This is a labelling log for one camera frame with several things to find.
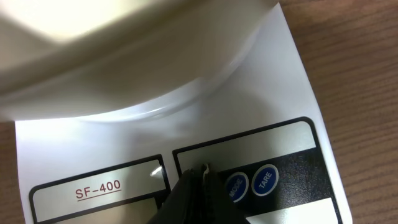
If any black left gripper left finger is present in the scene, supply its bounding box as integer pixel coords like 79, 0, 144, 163
147, 169, 199, 224

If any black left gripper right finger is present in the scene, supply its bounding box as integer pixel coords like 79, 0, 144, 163
200, 164, 249, 224

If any white digital kitchen scale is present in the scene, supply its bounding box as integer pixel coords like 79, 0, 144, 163
15, 4, 353, 223

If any cream round bowl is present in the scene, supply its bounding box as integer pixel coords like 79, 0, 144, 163
1, 0, 277, 121

